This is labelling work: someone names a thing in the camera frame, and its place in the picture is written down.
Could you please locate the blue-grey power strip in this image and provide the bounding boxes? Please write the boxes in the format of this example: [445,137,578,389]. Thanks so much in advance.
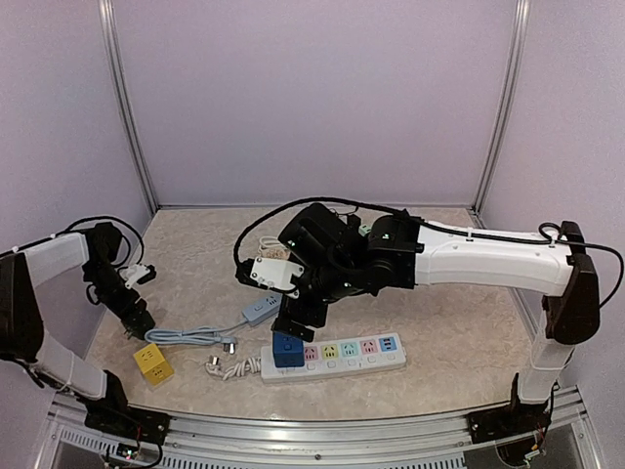
[144,293,282,352]

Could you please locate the white power strip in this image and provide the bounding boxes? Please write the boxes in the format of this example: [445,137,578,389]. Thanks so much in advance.
[202,331,408,384]

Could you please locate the dark green cube socket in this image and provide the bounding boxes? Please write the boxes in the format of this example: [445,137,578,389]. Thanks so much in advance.
[124,327,146,341]

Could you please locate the mint green plug adapter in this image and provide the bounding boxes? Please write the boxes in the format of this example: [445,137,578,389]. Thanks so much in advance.
[358,224,371,236]

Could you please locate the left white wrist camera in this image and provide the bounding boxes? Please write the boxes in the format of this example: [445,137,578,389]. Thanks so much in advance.
[120,264,156,289]

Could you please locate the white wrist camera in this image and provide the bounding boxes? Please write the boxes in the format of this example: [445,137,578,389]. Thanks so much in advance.
[235,257,305,299]
[120,264,156,289]

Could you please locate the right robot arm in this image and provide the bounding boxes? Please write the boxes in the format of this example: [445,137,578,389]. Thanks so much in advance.
[273,202,601,434]

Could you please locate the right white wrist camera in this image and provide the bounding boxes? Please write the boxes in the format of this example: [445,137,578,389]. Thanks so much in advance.
[235,257,305,299]

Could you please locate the orange power strip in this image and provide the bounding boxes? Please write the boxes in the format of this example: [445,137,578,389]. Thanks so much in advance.
[258,235,282,257]

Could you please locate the beige plug adapter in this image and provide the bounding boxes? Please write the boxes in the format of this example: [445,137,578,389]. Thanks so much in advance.
[262,248,290,260]

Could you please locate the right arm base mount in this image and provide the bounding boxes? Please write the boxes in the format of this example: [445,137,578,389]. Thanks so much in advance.
[467,405,551,445]

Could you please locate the aluminium frame post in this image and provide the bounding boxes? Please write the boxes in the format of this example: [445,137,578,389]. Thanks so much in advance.
[472,0,531,218]
[98,0,160,216]

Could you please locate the right aluminium frame post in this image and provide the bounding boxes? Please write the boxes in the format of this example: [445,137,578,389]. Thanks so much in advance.
[472,0,531,218]

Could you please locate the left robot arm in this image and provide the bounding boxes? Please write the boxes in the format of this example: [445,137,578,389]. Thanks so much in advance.
[1,216,156,435]

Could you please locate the left aluminium frame post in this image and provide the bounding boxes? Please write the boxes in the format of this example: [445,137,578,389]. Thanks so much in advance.
[98,0,160,216]

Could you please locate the yellow cube socket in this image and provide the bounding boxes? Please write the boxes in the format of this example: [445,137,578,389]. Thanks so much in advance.
[133,343,174,386]

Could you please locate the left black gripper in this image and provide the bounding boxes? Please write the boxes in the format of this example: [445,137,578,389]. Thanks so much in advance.
[82,261,146,326]

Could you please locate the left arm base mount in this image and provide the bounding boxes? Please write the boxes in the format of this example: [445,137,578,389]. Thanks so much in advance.
[84,407,171,445]

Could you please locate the blue cube socket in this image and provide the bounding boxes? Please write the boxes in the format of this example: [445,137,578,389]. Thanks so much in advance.
[271,331,305,368]

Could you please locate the aluminium front rail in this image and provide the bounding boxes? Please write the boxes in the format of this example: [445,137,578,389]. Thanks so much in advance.
[33,388,604,468]

